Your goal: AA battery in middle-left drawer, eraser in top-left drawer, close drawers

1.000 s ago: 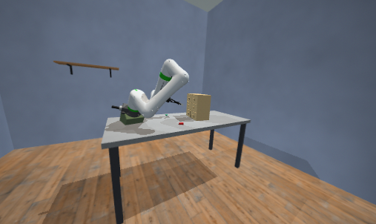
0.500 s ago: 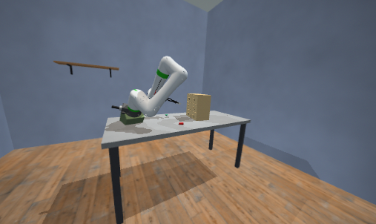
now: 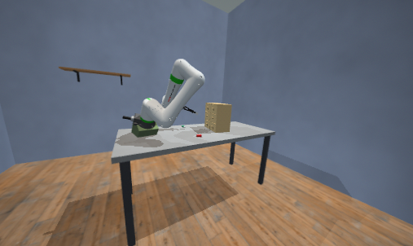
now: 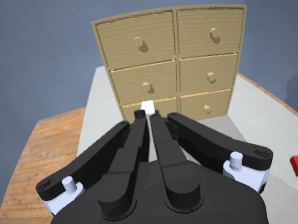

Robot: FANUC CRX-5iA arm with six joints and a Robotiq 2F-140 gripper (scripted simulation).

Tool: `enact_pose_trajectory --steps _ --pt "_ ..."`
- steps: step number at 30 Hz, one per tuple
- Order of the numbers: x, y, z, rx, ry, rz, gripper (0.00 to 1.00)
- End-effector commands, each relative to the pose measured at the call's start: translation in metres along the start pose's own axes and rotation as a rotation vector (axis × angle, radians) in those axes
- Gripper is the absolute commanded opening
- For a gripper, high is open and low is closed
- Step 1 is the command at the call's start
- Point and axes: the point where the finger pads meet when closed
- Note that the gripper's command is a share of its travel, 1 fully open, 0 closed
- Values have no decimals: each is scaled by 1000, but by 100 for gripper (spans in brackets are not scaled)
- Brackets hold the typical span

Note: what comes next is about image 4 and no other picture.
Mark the tan wooden drawer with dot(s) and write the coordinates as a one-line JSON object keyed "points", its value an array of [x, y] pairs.
{"points": [[195, 27], [131, 40], [206, 72], [132, 82], [203, 105], [164, 106]]}

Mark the small tan chest of drawers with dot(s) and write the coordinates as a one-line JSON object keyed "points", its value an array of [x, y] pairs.
{"points": [[174, 18]]}

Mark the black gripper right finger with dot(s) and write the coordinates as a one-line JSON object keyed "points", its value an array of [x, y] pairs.
{"points": [[242, 161]]}

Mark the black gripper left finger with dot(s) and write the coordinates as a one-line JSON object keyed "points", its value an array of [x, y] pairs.
{"points": [[116, 187]]}

